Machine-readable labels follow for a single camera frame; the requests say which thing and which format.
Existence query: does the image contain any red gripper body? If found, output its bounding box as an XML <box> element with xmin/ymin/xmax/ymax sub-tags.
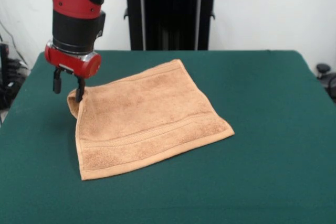
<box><xmin>44</xmin><ymin>39</ymin><xmax>102</xmax><ymax>80</ymax></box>

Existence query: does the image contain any dark green table cloth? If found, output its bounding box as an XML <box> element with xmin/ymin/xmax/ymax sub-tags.
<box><xmin>0</xmin><ymin>49</ymin><xmax>336</xmax><ymax>224</ymax></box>

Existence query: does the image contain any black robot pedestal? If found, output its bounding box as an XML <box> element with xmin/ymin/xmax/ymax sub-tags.
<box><xmin>115</xmin><ymin>0</ymin><xmax>227</xmax><ymax>51</ymax></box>

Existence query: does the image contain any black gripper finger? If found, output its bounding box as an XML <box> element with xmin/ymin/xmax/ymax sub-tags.
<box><xmin>52</xmin><ymin>67</ymin><xmax>63</xmax><ymax>95</ymax></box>
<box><xmin>75</xmin><ymin>76</ymin><xmax>86</xmax><ymax>104</ymax></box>

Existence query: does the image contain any grey wall cable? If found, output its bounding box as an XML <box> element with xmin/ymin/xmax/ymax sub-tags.
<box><xmin>0</xmin><ymin>20</ymin><xmax>28</xmax><ymax>67</ymax></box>

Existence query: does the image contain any tan terry towel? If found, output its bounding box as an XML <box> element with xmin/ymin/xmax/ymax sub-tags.
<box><xmin>67</xmin><ymin>59</ymin><xmax>235</xmax><ymax>181</ymax></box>

